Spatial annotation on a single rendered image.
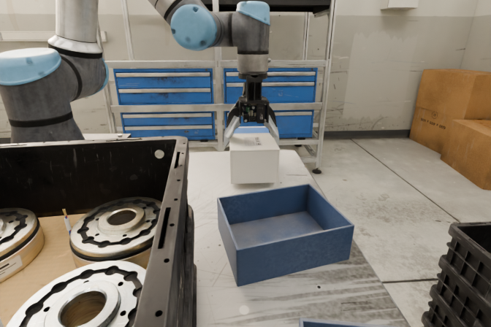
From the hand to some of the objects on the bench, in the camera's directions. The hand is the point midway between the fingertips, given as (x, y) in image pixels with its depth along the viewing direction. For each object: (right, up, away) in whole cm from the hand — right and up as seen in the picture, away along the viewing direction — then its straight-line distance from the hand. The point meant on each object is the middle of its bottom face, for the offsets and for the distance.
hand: (251, 145), depth 75 cm
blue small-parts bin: (+4, -18, -25) cm, 31 cm away
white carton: (0, -6, +2) cm, 6 cm away
